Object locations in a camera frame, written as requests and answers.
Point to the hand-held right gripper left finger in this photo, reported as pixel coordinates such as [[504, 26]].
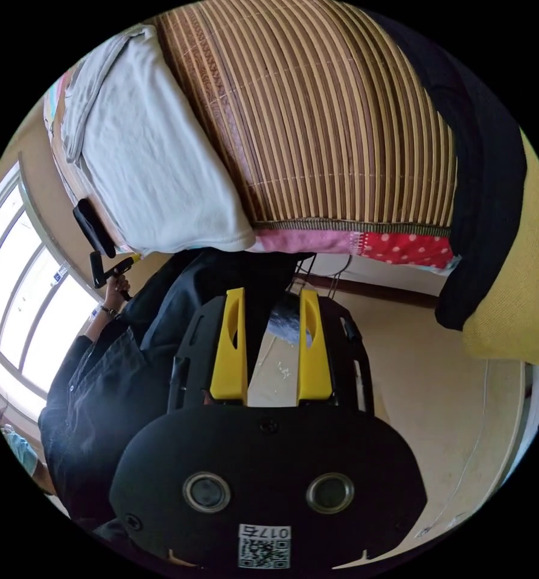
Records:
[[227, 362]]

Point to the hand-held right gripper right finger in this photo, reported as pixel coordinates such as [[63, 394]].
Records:
[[315, 366]]

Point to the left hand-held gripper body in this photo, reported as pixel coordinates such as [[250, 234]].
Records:
[[91, 226]]

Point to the person's left forearm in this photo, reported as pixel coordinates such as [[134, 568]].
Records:
[[96, 322]]

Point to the person's left hand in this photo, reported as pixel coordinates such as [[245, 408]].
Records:
[[116, 289]]

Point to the window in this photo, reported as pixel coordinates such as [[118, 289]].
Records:
[[20, 289]]

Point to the person's body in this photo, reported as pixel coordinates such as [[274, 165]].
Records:
[[106, 389]]

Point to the bed with woven striped mat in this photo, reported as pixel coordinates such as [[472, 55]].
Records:
[[323, 135]]

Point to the pile of clothes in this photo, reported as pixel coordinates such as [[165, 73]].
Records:
[[486, 190]]

